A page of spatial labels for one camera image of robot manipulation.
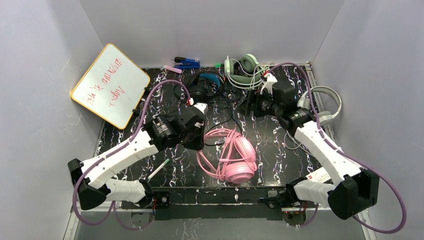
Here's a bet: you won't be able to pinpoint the pink marker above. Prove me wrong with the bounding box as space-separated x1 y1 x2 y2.
163 65 183 74

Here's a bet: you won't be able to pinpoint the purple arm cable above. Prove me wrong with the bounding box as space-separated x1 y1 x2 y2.
72 79 193 231
263 61 408 235

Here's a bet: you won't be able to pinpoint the blue black marker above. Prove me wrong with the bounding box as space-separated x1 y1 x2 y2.
173 56 201 69

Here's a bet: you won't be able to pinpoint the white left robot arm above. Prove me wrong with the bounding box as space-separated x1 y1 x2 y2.
67 102 208 210

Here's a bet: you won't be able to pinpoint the green headphones with cable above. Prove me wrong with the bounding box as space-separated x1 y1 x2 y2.
224 53 274 90

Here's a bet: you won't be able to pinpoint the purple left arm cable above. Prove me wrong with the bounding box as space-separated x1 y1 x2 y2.
72 79 193 231

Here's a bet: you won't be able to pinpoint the black blue headphones with cable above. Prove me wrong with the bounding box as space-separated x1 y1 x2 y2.
185 70 243 132

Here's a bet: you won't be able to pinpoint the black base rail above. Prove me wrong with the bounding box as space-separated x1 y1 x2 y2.
122 186 313 221

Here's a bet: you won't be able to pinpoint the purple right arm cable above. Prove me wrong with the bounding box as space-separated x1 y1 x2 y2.
263 61 408 235

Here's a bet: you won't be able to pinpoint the white headphones with cable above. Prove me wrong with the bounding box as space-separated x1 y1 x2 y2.
283 85 343 152

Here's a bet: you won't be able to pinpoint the pink headphones with cable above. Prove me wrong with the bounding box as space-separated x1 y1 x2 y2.
196 128 258 184

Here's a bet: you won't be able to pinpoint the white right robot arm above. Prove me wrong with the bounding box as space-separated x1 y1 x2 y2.
241 71 380 220

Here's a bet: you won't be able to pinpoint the yellow framed whiteboard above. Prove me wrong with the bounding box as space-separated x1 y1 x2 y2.
70 43 151 130

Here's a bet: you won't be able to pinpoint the white green marker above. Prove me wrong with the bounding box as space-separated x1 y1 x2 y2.
147 158 170 182

